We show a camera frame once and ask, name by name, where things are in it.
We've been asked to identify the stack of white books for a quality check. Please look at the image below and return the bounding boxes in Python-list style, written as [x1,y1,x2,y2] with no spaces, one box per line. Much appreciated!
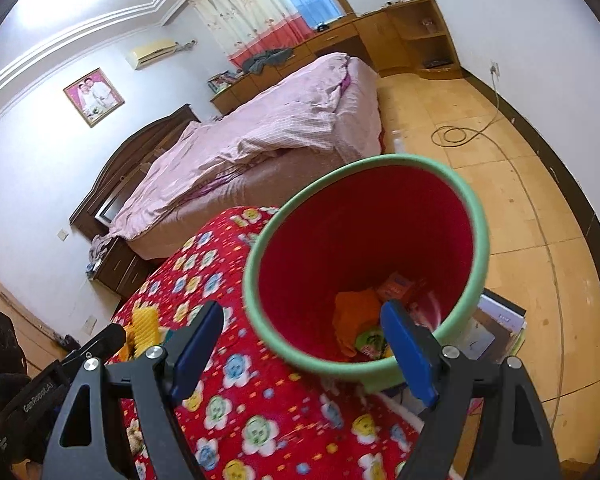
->
[460,290,528,361]

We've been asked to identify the dark wooden headboard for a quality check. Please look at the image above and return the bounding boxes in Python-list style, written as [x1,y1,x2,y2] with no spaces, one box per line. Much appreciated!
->
[69,104,201,241]

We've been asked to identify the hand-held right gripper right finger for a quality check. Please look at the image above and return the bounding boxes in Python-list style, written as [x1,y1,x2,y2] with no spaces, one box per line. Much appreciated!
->
[380,299,563,480]

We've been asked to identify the yellow foam fruit net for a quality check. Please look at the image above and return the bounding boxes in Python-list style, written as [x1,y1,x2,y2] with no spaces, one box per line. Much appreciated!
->
[130,307,162,358]

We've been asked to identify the dark wooden nightstand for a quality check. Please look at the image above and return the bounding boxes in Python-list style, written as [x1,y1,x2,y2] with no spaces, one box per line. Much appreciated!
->
[92,235,156,301]

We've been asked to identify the wall air conditioner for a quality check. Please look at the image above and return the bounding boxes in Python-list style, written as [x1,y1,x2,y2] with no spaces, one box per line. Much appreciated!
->
[125,37,178,71]

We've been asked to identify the bed with pink blanket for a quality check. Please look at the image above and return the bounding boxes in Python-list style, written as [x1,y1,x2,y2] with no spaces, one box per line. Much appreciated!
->
[107,52,381,241]

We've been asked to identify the red smiley flower blanket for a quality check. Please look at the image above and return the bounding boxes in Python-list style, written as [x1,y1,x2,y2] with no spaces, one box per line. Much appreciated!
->
[107,206,426,480]

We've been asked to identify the dark grey clothes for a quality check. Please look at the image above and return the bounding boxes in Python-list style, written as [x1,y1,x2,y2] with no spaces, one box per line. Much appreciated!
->
[242,49,293,75]

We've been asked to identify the pink crumpled clothes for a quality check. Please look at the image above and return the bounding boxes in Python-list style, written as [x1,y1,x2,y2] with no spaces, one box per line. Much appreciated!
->
[85,234,113,278]

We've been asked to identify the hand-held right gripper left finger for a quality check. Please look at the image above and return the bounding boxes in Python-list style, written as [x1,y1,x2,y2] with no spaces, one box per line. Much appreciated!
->
[45,301,226,480]

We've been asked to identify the coiled floor cable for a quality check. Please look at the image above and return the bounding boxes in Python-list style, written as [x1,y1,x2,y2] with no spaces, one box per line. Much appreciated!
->
[430,72,503,148]

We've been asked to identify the orange plastic bag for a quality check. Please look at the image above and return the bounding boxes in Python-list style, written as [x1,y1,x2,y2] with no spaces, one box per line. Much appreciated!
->
[334,290,383,356]

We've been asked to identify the small picture frames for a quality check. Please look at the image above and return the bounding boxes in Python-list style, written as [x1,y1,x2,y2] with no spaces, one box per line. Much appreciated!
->
[207,71,243,95]

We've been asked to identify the bed mattress base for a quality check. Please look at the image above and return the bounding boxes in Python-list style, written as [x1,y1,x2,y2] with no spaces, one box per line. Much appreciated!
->
[130,65,383,261]

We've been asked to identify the red bin with green rim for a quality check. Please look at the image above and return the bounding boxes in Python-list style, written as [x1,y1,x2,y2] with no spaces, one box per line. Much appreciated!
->
[244,154,491,395]

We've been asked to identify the wooden corner shelf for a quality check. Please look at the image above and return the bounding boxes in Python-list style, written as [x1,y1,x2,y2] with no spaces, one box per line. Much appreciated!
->
[387,0,463,81]

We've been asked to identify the framed wall photo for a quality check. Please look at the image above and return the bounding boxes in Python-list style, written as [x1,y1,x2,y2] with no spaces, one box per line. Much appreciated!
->
[62,67,126,128]

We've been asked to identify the cream and pink curtain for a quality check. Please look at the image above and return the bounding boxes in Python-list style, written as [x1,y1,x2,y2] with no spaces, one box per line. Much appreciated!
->
[187,0,316,68]

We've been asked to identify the green carton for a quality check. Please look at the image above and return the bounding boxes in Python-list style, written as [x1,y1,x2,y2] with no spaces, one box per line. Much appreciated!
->
[352,327,396,361]

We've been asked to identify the brown cardboard box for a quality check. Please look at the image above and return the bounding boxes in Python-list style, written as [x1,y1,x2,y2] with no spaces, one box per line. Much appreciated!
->
[377,272,416,306]

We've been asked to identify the long light wooden cabinet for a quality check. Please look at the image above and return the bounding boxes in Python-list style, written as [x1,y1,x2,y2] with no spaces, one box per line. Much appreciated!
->
[210,12,381,116]

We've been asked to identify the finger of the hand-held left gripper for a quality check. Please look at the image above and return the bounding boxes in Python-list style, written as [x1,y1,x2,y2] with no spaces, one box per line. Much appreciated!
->
[60,322,128,368]

